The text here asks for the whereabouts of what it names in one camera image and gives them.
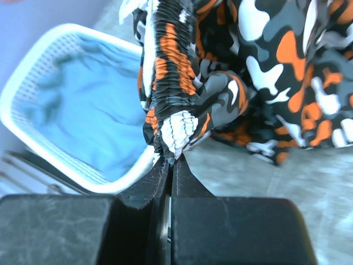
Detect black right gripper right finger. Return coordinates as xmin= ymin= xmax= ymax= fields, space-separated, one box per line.
xmin=172 ymin=157 xmax=215 ymax=198

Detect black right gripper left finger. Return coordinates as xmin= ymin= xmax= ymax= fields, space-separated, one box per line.
xmin=115 ymin=160 xmax=169 ymax=210

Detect camouflage orange black shorts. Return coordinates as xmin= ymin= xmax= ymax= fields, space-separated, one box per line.
xmin=119 ymin=1 xmax=352 ymax=165

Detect teal cloth in basket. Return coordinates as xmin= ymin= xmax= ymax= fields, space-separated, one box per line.
xmin=21 ymin=37 xmax=146 ymax=182

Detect white perforated laundry basket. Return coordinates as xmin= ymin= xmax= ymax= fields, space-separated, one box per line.
xmin=1 ymin=23 xmax=153 ymax=194

